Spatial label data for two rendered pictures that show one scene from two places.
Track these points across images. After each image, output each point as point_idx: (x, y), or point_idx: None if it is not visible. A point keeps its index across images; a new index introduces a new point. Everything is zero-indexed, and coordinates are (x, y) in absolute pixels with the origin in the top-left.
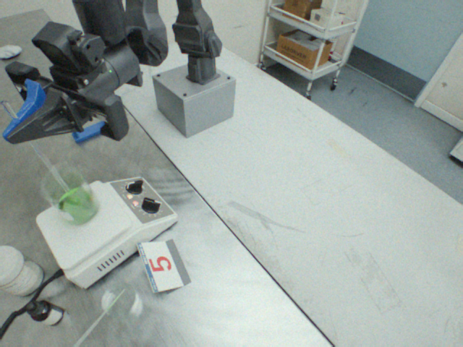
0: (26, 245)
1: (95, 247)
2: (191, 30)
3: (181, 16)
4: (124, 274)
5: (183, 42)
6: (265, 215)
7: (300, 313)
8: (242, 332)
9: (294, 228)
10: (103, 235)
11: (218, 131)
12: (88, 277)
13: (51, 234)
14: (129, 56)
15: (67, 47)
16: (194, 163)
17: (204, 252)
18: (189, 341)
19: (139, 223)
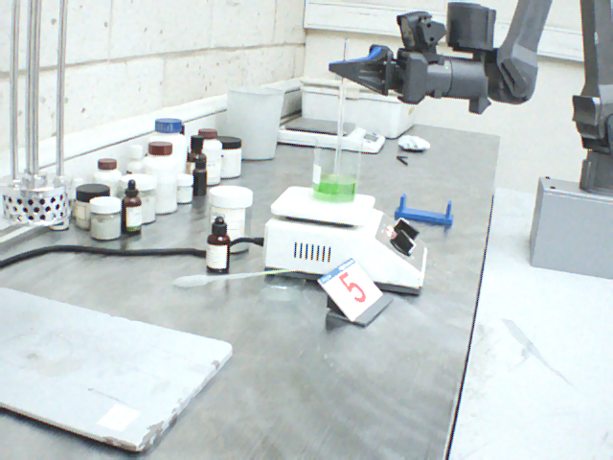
0: (255, 235)
1: (312, 212)
2: (588, 103)
3: (586, 87)
4: (308, 287)
5: (578, 120)
6: (537, 348)
7: (449, 415)
8: (357, 376)
9: (562, 375)
10: (329, 212)
11: (584, 281)
12: (279, 248)
13: (289, 195)
14: (475, 68)
15: (415, 22)
16: (510, 281)
17: (412, 323)
18: (297, 344)
19: (372, 235)
